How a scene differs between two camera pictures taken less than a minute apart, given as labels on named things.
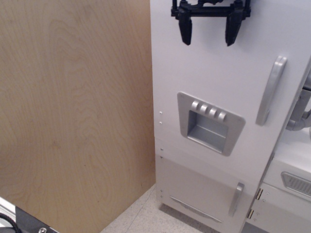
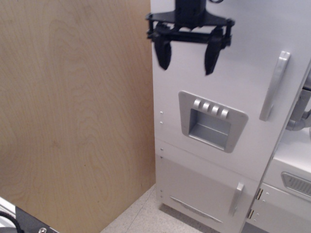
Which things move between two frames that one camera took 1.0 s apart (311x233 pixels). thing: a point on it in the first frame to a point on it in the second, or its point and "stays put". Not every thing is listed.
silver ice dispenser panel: x=208 y=124 stays put
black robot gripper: x=235 y=13 to x=189 y=16
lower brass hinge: x=250 y=213 stays put
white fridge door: x=234 y=77 stays put
